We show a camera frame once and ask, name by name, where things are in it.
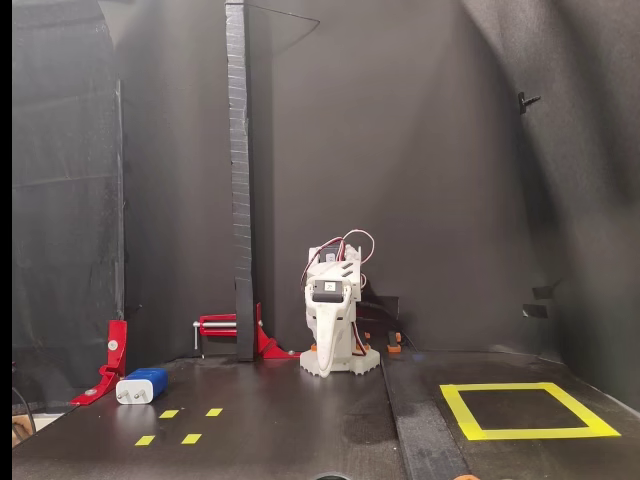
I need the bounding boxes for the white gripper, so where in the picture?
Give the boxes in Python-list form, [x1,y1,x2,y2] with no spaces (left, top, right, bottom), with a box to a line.
[302,259,365,380]

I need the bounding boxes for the blue white charger block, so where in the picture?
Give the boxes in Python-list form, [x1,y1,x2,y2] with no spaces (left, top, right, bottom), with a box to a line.
[115,367,170,406]

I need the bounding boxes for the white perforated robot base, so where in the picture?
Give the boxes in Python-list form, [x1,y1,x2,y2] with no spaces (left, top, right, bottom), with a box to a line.
[299,347,382,378]

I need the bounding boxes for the red screw clamp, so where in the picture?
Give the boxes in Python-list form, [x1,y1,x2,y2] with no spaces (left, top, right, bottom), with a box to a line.
[192,301,302,361]

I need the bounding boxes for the long black table strip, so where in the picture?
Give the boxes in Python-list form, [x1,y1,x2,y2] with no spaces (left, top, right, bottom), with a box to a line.
[380,349,474,480]

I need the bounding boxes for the yellow tape square outline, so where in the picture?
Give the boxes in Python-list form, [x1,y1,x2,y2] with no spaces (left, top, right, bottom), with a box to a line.
[438,382,622,442]

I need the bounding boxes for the black backdrop cloth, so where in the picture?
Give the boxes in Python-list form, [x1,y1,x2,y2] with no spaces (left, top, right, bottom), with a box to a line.
[114,0,640,416]

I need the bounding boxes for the dark plastic sheet panel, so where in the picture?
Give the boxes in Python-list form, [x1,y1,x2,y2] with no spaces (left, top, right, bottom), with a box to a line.
[12,0,126,409]

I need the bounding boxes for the black screw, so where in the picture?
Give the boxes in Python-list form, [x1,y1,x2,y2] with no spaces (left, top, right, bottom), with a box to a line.
[516,91,543,116]

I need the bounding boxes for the black power cable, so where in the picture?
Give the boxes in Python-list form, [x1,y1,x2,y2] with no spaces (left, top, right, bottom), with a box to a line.
[357,298,420,352]

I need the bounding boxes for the black tape-wrapped post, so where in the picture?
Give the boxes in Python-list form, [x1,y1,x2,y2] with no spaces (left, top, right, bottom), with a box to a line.
[224,0,257,362]

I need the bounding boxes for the red metal bracket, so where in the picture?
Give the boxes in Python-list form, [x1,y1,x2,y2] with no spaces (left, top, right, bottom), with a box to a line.
[69,319,129,407]

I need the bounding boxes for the thin black cable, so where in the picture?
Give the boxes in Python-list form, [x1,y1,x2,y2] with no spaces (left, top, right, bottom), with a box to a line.
[12,384,37,444]

